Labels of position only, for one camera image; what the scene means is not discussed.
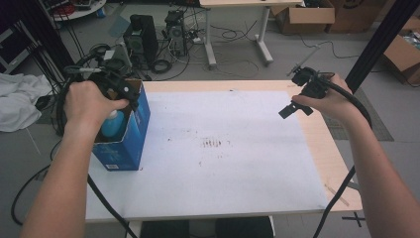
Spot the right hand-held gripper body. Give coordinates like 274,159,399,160
291,66,335,99

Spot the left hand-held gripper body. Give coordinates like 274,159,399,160
87,46,134,100

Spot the blue spray bottle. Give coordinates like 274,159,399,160
100,109,127,140

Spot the blue cardboard box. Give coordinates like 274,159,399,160
91,78,152,172

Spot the person's right hand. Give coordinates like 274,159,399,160
291,72,365,124

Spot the person's left hand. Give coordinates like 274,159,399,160
62,80,130,135

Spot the grey flat bar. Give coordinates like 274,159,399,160
285,44,322,77

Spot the black computer tower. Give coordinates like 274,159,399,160
123,14,159,65

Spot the open cardboard box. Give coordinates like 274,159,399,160
270,0,336,35

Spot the round white table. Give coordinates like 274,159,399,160
39,0,108,23

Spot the grey open computer tower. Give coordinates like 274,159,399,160
163,9,188,58

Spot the white table sheet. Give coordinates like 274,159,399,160
84,90,330,222

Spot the large closed cardboard box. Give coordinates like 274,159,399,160
325,0,388,34

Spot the cardboard box with contents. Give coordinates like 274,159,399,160
381,16,420,85

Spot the white cloth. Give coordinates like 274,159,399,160
0,72,53,133

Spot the white-legged desk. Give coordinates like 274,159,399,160
198,0,305,70

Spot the grey cable plug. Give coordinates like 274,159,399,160
63,65,103,75

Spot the black corrugated right gripper cable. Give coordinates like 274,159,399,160
312,73,373,238

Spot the coiled black cable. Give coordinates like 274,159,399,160
150,59,173,74

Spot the black frame post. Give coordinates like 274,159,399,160
345,0,420,94
19,0,77,83

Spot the black floor cable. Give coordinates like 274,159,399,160
10,164,52,228

